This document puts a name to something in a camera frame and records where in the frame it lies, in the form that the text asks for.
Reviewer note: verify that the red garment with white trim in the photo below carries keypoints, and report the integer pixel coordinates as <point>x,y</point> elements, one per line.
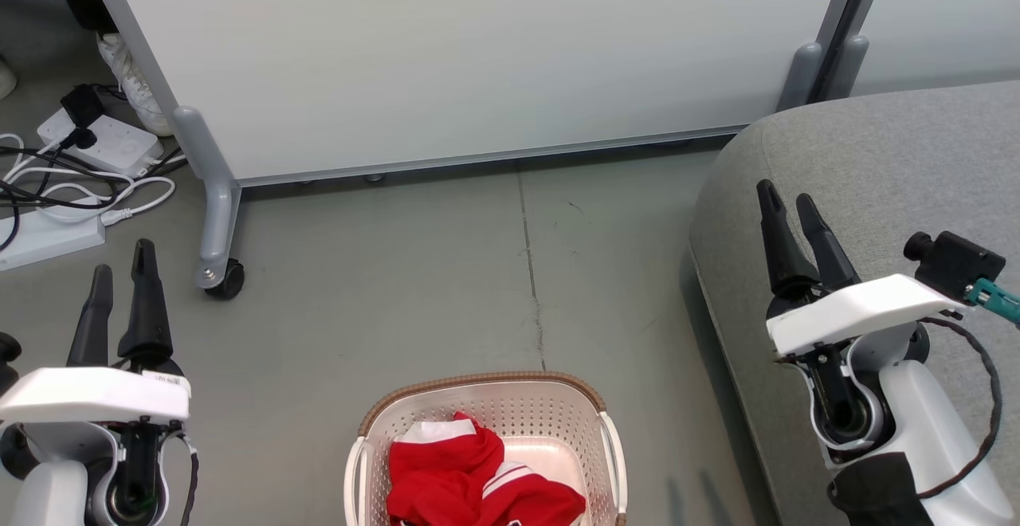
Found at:
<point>454,470</point>

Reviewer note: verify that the large white partition board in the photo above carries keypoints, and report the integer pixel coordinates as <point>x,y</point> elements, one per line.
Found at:
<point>478,56</point>

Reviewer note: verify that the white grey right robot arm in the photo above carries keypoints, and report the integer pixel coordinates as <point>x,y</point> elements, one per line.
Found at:
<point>932,422</point>

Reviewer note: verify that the white plastic laundry basket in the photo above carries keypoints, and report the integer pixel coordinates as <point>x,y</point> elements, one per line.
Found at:
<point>550,430</point>

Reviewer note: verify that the black power adapter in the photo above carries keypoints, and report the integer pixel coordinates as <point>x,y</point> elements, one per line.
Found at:
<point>81,104</point>

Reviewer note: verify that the white sneaker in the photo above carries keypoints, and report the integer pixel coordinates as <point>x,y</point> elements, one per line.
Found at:
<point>135,88</point>
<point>5,78</point>

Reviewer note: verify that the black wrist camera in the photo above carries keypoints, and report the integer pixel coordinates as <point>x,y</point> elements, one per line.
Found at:
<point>952,263</point>
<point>8,363</point>

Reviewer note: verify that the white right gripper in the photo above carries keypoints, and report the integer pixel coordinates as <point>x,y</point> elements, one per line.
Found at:
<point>861,311</point>

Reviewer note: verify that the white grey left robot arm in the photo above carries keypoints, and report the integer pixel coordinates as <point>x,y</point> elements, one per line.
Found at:
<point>48,494</point>

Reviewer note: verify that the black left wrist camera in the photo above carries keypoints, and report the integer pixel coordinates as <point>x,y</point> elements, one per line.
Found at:
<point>8,363</point>

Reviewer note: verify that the black caster wheel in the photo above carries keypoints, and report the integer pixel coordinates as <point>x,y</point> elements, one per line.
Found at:
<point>229,279</point>

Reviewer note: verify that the teal right camera connector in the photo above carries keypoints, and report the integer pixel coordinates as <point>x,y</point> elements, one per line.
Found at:
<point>996,299</point>

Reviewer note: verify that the grey fabric sofa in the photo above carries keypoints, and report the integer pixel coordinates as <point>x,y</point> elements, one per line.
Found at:
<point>876,175</point>

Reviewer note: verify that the narrow white partition board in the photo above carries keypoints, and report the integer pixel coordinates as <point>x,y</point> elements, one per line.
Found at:
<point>940,16</point>

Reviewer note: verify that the long white power strip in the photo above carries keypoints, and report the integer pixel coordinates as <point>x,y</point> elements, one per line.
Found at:
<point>48,239</point>

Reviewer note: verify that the black plug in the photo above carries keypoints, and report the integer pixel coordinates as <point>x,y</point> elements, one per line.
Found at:
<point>80,139</point>

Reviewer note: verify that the grey partition leg with caster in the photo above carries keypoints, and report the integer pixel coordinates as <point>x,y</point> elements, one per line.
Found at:
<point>217,215</point>

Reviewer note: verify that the white square-ended power strip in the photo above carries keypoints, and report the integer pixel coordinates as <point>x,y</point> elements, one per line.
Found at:
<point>119,147</point>

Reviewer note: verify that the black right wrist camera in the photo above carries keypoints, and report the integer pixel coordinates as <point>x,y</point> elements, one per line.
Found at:
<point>952,263</point>

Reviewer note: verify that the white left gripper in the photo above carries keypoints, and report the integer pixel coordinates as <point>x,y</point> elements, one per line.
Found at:
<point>88,394</point>

